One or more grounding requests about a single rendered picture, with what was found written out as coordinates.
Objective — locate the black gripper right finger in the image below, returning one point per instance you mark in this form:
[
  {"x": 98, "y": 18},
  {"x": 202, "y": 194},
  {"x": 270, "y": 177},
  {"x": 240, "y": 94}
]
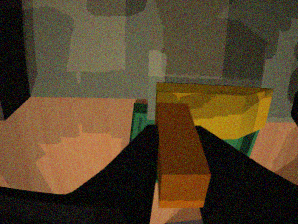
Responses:
[{"x": 241, "y": 191}]

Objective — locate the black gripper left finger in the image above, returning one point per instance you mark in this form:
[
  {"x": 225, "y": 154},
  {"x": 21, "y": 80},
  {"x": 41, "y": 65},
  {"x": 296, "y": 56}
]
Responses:
[{"x": 121, "y": 193}]

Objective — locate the green tray floor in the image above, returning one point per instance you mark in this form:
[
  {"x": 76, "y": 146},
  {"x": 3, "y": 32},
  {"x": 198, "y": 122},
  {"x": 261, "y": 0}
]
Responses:
[{"x": 144, "y": 122}]

